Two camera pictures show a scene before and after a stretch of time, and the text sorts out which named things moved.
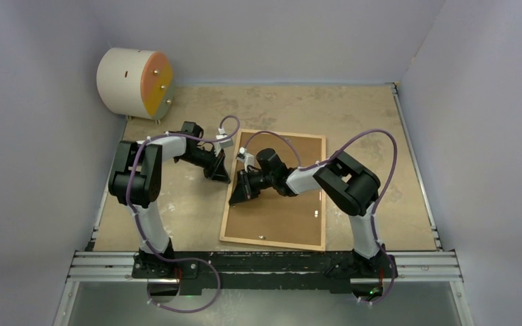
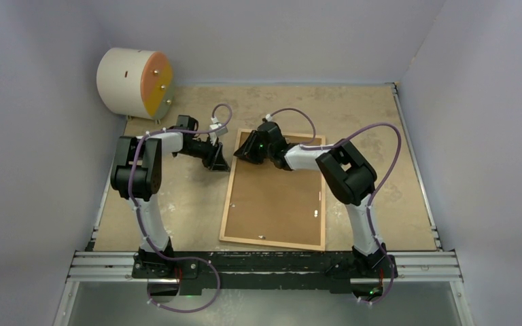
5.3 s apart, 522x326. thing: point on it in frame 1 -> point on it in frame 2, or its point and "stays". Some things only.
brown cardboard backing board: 272,218 stays
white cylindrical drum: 135,82 stays
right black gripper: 244,190 -> 247,150
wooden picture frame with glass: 270,219 stays
